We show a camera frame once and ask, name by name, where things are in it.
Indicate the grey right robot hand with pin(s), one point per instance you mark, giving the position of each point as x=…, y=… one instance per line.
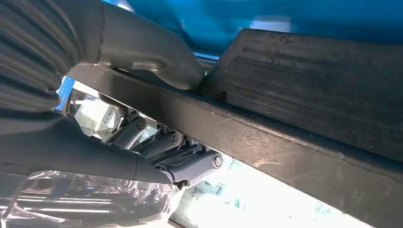
x=141, y=41

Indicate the blue metal shelf rack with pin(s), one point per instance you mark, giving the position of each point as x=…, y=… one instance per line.
x=283, y=12

